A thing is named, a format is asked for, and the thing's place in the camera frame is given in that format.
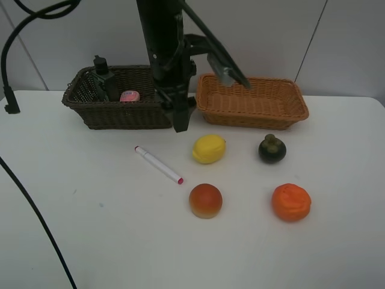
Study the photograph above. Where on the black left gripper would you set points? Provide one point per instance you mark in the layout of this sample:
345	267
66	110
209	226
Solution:
174	75

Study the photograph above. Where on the yellow lemon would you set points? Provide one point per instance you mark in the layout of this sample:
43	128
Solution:
209	149

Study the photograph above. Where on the pink bottle white cap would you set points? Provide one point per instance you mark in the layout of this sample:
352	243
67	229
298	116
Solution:
130	96

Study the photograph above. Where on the dark green pump bottle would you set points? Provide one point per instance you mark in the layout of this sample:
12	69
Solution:
105	81

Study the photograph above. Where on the white marker pink caps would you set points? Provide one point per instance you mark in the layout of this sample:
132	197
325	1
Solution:
159	165

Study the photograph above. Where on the dark purple mangosteen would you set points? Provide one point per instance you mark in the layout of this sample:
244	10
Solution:
271	150

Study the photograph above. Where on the red orange peach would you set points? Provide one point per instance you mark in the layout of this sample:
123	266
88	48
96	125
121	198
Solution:
205	201

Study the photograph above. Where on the orange tangerine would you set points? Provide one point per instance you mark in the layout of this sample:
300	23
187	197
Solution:
291	203

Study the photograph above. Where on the dark grey whiteboard eraser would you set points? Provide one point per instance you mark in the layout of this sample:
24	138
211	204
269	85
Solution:
221	71

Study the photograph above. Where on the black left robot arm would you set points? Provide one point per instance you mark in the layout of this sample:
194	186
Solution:
173	34

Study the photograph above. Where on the orange wicker basket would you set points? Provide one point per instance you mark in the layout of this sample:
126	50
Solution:
271	103

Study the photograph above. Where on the dark brown wicker basket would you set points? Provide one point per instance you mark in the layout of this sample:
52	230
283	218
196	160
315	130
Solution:
81	96

